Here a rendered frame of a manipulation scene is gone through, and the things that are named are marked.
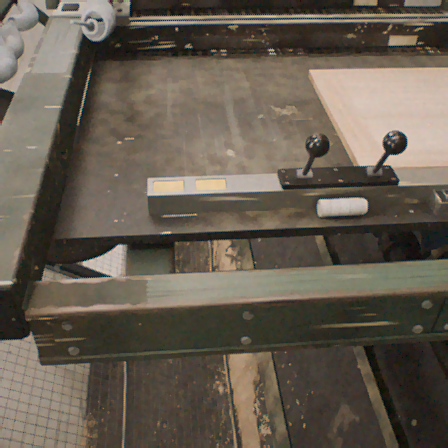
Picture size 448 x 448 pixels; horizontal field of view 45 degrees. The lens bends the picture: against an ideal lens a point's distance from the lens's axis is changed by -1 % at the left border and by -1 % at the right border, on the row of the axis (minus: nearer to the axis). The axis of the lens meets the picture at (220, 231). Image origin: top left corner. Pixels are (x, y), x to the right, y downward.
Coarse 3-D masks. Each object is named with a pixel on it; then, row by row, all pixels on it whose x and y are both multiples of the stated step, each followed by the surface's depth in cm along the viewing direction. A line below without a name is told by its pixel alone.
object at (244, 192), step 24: (432, 168) 95; (168, 192) 88; (192, 192) 88; (216, 192) 88; (240, 192) 89; (264, 192) 89; (288, 192) 89; (312, 192) 90; (336, 192) 90; (360, 192) 91; (384, 192) 91; (408, 192) 92
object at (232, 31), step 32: (128, 32) 140; (160, 32) 141; (192, 32) 141; (224, 32) 142; (256, 32) 143; (288, 32) 144; (320, 32) 144; (352, 32) 145; (384, 32) 146; (416, 32) 147
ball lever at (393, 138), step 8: (384, 136) 82; (392, 136) 80; (400, 136) 80; (384, 144) 81; (392, 144) 80; (400, 144) 80; (384, 152) 85; (392, 152) 81; (400, 152) 81; (384, 160) 86; (368, 168) 91; (376, 168) 89; (368, 176) 91; (376, 176) 91
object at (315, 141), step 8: (312, 136) 80; (320, 136) 79; (312, 144) 79; (320, 144) 79; (328, 144) 80; (312, 152) 80; (320, 152) 80; (312, 160) 84; (304, 168) 88; (296, 176) 90; (304, 176) 90; (312, 176) 90
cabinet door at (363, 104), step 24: (312, 72) 130; (336, 72) 131; (360, 72) 131; (384, 72) 131; (408, 72) 132; (432, 72) 132; (336, 96) 121; (360, 96) 122; (384, 96) 122; (408, 96) 122; (432, 96) 122; (336, 120) 112; (360, 120) 112; (384, 120) 113; (408, 120) 113; (432, 120) 114; (360, 144) 105; (408, 144) 106; (432, 144) 106; (408, 168) 99
